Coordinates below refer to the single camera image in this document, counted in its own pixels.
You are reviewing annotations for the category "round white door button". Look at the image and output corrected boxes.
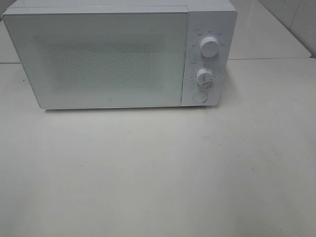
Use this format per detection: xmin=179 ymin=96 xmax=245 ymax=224
xmin=193 ymin=91 xmax=208 ymax=103

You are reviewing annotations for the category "white dial knob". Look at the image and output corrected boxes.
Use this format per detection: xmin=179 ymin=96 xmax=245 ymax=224
xmin=199 ymin=36 xmax=220 ymax=58
xmin=196 ymin=69 xmax=214 ymax=86

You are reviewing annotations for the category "white microwave door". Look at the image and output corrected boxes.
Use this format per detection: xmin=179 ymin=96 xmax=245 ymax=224
xmin=4 ymin=13 xmax=188 ymax=109

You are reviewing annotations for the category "white microwave oven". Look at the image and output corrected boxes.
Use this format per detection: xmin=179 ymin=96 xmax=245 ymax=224
xmin=2 ymin=0 xmax=237 ymax=108

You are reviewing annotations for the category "white rear table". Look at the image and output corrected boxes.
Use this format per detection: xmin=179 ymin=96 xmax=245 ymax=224
xmin=229 ymin=0 xmax=312 ymax=60

